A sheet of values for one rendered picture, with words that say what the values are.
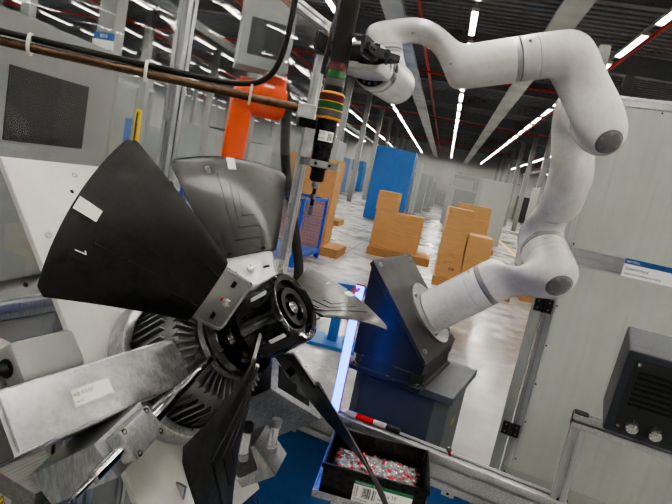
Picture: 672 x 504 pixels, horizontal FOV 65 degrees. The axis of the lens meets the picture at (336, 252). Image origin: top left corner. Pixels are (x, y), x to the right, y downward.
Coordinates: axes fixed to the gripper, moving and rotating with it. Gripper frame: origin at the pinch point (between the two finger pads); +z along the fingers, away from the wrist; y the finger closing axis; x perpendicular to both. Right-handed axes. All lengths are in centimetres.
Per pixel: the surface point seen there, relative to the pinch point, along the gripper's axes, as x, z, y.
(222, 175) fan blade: -25.9, 0.3, 19.2
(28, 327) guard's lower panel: -73, -3, 70
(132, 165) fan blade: -25.3, 30.9, 11.2
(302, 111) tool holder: -12.4, 4.0, 2.8
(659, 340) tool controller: -41, -36, -63
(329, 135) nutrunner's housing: -15.3, 1.2, -1.5
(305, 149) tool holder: -18.4, 3.0, 1.5
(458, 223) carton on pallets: -65, -743, 108
